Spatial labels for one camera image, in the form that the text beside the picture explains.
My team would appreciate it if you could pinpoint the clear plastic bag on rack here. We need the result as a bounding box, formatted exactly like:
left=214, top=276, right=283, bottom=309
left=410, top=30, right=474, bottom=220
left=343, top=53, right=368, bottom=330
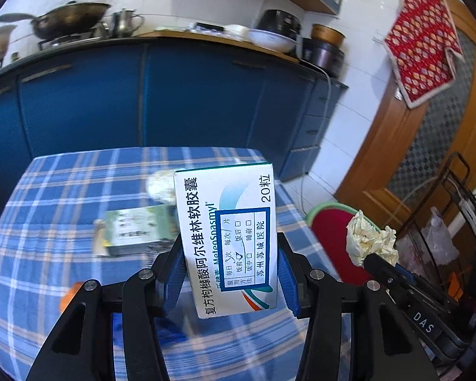
left=422, top=206, right=459, bottom=266

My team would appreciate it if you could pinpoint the black rice cooker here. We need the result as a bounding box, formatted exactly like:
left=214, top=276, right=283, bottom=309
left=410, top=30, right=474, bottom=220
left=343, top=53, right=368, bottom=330
left=255, top=10, right=301, bottom=40

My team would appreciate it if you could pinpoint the dark metal wok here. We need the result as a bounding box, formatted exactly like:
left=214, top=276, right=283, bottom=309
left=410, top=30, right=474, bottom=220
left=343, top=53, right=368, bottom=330
left=0, top=1, right=111, bottom=40

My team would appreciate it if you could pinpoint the crumpled white paper ball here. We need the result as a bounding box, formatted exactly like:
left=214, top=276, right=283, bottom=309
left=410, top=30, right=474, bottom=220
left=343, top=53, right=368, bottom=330
left=146, top=170, right=176, bottom=205

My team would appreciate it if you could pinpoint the white power cable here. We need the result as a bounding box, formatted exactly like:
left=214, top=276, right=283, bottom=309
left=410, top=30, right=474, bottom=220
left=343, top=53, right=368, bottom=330
left=299, top=58, right=334, bottom=211

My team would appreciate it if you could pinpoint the metal kettle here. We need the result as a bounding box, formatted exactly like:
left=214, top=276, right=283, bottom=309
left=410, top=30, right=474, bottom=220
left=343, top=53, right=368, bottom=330
left=110, top=9, right=145, bottom=38

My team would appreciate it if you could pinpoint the white bowl on counter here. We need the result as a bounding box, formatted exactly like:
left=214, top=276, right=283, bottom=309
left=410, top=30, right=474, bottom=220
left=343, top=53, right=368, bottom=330
left=248, top=29, right=296, bottom=54

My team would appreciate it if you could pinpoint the blue kitchen cabinet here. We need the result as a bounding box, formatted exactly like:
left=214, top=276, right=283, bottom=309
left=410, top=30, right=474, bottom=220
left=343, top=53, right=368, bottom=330
left=0, top=35, right=348, bottom=184

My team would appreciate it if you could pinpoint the dark pressure cooker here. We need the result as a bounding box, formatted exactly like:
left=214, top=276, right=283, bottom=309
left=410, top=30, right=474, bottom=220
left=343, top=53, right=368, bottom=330
left=302, top=24, right=345, bottom=78

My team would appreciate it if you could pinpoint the white tissue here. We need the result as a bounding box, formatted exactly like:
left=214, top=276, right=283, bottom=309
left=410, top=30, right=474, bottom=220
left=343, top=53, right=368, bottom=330
left=346, top=210, right=399, bottom=267

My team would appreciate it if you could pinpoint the red patterned cloth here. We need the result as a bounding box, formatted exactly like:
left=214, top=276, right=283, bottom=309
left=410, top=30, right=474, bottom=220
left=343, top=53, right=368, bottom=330
left=383, top=0, right=464, bottom=109

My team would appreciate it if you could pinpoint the orange peel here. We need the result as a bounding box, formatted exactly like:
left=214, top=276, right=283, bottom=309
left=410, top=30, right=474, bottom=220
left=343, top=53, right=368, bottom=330
left=59, top=282, right=83, bottom=313

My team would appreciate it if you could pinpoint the wooden door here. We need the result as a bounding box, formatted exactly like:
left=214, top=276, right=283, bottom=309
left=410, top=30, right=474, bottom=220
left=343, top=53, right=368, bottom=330
left=336, top=0, right=476, bottom=231

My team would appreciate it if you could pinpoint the black wire rack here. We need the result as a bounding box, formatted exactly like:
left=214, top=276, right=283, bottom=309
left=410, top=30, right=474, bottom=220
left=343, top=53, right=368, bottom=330
left=401, top=152, right=476, bottom=314

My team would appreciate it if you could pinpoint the white medicine box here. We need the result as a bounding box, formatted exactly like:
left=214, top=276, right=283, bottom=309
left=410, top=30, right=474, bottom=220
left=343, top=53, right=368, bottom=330
left=174, top=163, right=278, bottom=319

